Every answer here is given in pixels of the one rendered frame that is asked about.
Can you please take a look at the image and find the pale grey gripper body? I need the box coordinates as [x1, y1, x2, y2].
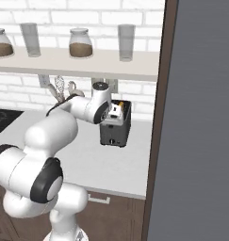
[105, 112, 124, 127]

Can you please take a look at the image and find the black toaster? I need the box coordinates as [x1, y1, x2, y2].
[99, 99, 133, 149]

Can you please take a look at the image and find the pale wooden spoon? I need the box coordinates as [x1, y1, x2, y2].
[67, 80, 86, 98]

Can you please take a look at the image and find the pale wooden spatula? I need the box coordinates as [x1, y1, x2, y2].
[46, 82, 62, 104]

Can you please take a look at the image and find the clear drinking glass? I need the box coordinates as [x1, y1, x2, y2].
[19, 22, 42, 58]
[117, 24, 137, 62]

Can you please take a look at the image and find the glass jar with brown contents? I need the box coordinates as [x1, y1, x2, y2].
[68, 27, 94, 59]
[0, 27, 16, 58]

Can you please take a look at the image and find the grey fridge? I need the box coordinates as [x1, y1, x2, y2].
[146, 0, 229, 241]

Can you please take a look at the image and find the brown drawer front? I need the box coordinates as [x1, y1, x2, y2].
[74, 187, 147, 241]

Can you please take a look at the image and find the black hob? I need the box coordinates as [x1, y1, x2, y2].
[0, 107, 25, 139]

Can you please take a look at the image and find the brown cupboard door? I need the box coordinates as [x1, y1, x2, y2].
[0, 181, 25, 241]

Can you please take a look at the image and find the pale wall shelf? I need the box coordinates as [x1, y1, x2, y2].
[0, 46, 161, 83]

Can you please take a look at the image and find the white drawer handle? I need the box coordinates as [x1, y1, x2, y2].
[87, 193, 111, 205]

